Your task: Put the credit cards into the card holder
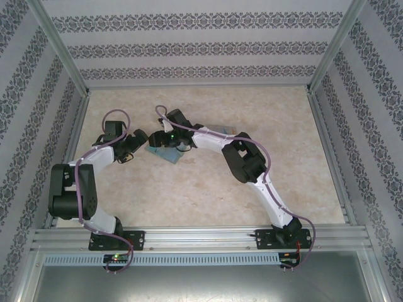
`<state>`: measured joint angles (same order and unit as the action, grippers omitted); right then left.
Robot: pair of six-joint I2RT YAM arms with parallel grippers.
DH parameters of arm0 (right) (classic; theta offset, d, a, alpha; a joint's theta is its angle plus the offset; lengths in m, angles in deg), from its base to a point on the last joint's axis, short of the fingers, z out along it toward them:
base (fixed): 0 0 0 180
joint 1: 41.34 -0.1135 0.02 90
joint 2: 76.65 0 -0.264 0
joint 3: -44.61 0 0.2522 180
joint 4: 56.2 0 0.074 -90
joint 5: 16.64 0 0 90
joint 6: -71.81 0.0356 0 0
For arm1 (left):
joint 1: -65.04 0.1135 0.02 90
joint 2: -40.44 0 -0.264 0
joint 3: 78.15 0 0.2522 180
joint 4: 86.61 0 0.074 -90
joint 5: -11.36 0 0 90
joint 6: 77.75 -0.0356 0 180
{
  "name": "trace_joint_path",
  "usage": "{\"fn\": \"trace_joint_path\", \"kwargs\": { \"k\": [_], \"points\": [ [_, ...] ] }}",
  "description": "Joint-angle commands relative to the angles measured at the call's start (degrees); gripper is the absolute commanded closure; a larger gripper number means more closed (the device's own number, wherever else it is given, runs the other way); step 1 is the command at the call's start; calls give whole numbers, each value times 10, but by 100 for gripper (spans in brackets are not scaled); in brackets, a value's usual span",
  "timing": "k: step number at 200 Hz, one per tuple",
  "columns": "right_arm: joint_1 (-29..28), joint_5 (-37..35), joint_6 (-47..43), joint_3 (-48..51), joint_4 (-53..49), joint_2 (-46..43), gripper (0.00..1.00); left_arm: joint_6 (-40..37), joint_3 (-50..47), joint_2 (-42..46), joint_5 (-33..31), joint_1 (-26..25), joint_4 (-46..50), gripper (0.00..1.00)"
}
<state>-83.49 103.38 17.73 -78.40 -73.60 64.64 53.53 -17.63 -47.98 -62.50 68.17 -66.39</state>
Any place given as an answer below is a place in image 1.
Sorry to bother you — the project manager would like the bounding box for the aluminium mounting rail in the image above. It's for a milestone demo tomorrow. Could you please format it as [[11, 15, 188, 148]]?
[[30, 228, 374, 252]]

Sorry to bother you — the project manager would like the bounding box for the right aluminium side rail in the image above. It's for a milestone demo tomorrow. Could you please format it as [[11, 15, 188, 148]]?
[[310, 92, 358, 226]]

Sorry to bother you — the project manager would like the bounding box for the left aluminium frame post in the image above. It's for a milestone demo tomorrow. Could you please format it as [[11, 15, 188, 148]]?
[[26, 0, 92, 97]]

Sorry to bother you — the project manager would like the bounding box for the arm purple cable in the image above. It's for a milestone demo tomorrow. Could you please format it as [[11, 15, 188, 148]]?
[[154, 104, 317, 271], [74, 108, 135, 274]]

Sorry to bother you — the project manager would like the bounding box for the sage green card holder wallet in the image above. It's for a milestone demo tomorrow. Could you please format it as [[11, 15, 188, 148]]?
[[144, 143, 185, 166]]

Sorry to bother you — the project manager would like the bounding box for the aluminium frame post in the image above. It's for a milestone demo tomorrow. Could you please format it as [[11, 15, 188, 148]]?
[[26, 0, 92, 97], [307, 0, 368, 94]]

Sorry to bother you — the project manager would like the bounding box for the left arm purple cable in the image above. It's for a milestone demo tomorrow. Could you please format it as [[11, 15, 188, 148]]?
[[74, 108, 135, 274]]

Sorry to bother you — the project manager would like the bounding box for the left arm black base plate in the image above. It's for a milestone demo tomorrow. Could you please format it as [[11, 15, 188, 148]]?
[[88, 230, 146, 252]]

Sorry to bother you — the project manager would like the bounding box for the grey metal sheet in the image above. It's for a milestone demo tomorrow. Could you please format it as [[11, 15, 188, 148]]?
[[18, 251, 390, 302]]

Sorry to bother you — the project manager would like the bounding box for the grey slotted cable duct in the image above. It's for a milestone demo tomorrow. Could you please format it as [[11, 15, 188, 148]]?
[[42, 253, 283, 267]]

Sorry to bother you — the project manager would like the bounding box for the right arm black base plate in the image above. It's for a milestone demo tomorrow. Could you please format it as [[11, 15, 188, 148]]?
[[255, 228, 313, 251]]

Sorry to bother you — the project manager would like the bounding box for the clear plastic card box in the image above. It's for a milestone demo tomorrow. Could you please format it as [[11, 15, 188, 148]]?
[[206, 123, 237, 137]]

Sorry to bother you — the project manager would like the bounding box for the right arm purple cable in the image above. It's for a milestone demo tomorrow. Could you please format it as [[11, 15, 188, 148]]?
[[154, 104, 317, 271]]

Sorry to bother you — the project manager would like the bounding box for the right aluminium frame post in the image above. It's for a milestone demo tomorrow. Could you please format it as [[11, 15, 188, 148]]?
[[307, 0, 368, 94]]

